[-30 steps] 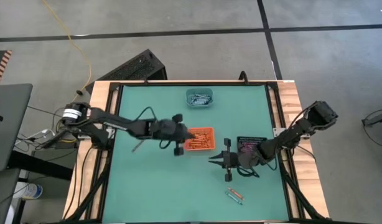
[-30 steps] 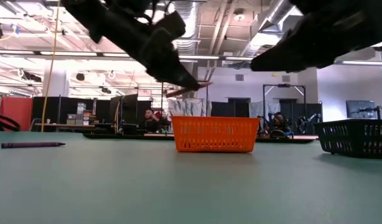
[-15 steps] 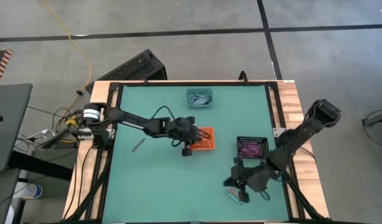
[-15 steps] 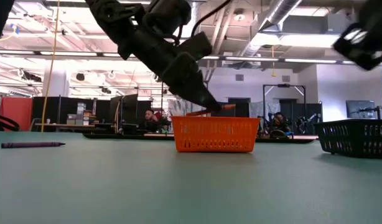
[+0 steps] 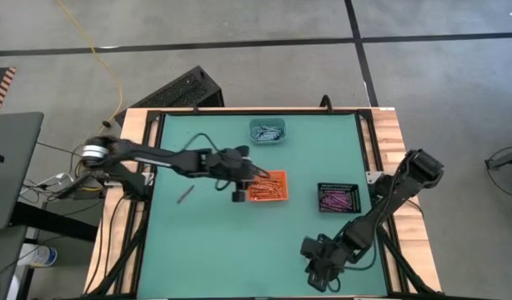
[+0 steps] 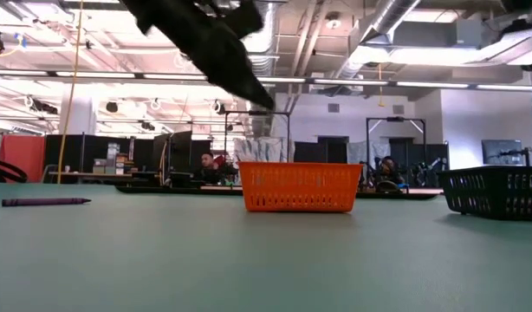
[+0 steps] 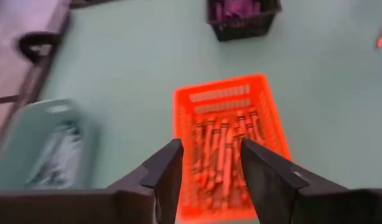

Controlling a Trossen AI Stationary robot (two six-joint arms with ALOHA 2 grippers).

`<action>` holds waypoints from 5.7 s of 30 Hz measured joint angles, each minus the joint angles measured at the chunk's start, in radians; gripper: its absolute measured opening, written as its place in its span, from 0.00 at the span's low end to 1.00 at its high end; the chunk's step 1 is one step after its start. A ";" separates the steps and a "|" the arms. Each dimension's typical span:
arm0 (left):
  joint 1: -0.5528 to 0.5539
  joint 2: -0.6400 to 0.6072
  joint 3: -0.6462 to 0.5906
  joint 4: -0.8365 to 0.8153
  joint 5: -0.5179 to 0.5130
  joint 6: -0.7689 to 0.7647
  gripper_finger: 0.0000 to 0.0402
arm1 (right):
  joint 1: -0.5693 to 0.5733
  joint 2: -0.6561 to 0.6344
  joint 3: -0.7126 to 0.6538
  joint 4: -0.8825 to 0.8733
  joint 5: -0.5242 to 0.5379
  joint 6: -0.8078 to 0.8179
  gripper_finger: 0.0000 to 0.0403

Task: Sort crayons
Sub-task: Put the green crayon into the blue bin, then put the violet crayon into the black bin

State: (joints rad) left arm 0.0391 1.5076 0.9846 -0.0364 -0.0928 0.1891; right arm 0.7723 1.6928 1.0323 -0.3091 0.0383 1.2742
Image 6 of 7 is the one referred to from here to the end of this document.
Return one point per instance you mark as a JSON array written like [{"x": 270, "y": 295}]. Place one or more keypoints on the orange plastic basket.
[{"x": 298, "y": 186}]

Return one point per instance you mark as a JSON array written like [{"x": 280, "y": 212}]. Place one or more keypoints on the green table mat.
[{"x": 118, "y": 268}]

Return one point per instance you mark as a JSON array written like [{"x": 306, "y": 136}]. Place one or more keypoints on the ceiling light strip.
[
  {"x": 432, "y": 84},
  {"x": 350, "y": 82},
  {"x": 17, "y": 72},
  {"x": 283, "y": 79},
  {"x": 175, "y": 76},
  {"x": 508, "y": 87},
  {"x": 97, "y": 74}
]

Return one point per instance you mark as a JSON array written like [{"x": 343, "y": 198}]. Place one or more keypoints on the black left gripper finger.
[
  {"x": 244, "y": 76},
  {"x": 222, "y": 76}
]

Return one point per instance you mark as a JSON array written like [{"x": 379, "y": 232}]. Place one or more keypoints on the black monitor screen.
[{"x": 502, "y": 149}]

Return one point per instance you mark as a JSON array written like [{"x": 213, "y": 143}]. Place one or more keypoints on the red partition panel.
[{"x": 21, "y": 156}]

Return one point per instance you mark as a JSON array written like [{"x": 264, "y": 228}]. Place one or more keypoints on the clear plastic cover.
[{"x": 259, "y": 149}]

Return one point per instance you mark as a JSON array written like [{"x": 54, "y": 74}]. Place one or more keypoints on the person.
[
  {"x": 209, "y": 167},
  {"x": 387, "y": 173}
]

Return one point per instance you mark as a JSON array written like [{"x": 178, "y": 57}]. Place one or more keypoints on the black background rig frame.
[
  {"x": 396, "y": 118},
  {"x": 257, "y": 113}
]

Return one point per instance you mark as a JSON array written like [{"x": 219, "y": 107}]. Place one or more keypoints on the silver ventilation duct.
[
  {"x": 264, "y": 47},
  {"x": 378, "y": 26}
]

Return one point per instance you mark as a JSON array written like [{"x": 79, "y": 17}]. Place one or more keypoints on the black plastic basket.
[{"x": 491, "y": 190}]

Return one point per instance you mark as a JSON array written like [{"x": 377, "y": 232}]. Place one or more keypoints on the purple crayon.
[{"x": 40, "y": 202}]

